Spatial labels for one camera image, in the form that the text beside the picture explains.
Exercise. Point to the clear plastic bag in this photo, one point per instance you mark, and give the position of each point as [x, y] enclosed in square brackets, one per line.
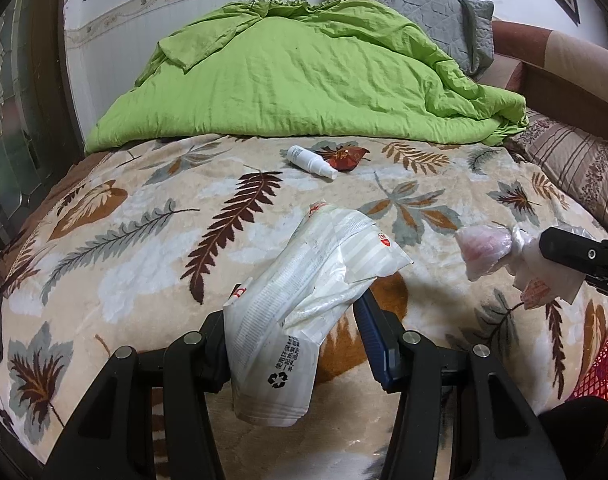
[483, 252]

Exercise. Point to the wooden glass door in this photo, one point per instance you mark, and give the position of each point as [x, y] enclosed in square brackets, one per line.
[9, 135]

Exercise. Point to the brown striped pillow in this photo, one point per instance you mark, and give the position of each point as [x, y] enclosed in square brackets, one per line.
[573, 160]

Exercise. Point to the red plastic basket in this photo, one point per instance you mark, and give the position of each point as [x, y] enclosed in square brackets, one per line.
[606, 365]

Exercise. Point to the white plastic wrapper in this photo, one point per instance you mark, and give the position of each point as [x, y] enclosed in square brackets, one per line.
[284, 310]

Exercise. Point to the dark clothing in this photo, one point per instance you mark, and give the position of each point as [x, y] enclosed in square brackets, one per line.
[578, 435]

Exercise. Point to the white small bottle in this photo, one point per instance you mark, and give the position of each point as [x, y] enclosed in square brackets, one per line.
[304, 157]

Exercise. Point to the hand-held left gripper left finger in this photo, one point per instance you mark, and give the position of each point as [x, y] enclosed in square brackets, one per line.
[214, 355]

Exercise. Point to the red-brown snack packet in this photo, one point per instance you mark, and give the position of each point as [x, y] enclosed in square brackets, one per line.
[351, 157]

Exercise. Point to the leaf-print blanket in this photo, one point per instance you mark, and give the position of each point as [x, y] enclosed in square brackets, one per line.
[134, 260]

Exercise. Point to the green quilt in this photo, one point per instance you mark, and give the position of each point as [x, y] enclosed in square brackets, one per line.
[284, 85]

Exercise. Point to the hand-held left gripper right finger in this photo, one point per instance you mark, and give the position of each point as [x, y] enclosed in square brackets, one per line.
[378, 345]

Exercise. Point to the grey quilted pillow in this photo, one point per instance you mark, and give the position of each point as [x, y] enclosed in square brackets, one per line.
[423, 5]

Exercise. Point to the brown padded headboard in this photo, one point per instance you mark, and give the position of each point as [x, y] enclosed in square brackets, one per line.
[558, 55]

